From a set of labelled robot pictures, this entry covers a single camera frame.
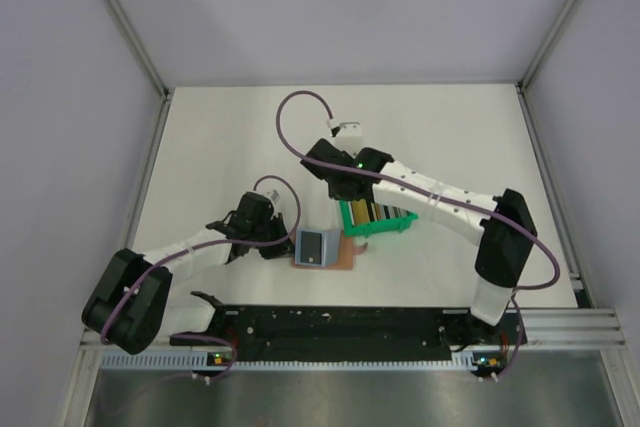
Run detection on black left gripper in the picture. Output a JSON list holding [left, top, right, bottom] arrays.
[[250, 212, 298, 260]]

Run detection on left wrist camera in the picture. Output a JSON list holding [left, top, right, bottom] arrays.
[[262, 189, 280, 205]]

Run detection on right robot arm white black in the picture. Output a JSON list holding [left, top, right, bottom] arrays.
[[301, 139, 537, 343]]

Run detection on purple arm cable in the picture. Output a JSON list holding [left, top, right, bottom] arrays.
[[276, 90, 564, 383], [99, 174, 301, 378]]

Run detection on gold credit card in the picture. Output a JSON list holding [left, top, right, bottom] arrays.
[[351, 200, 376, 226]]

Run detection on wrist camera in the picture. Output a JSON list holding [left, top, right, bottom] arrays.
[[262, 189, 280, 205], [330, 121, 363, 157]]

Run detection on aluminium frame rail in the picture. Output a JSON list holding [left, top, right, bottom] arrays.
[[79, 309, 626, 348]]

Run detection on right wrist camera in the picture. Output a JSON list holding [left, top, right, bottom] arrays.
[[330, 121, 363, 157]]

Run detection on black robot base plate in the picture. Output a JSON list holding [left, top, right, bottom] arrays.
[[170, 304, 527, 363]]

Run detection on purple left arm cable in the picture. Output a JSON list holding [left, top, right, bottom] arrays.
[[99, 174, 301, 378]]

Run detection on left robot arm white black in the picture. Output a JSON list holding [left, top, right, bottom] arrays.
[[81, 190, 293, 355]]

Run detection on stack of light cards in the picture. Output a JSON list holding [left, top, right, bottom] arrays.
[[375, 204, 408, 221]]

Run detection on green plastic card bin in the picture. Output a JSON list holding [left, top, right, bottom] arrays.
[[338, 201, 418, 238]]

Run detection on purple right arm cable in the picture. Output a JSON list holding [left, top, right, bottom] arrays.
[[276, 90, 564, 383]]

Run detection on grey slotted cable duct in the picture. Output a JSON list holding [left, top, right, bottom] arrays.
[[100, 351, 489, 372]]

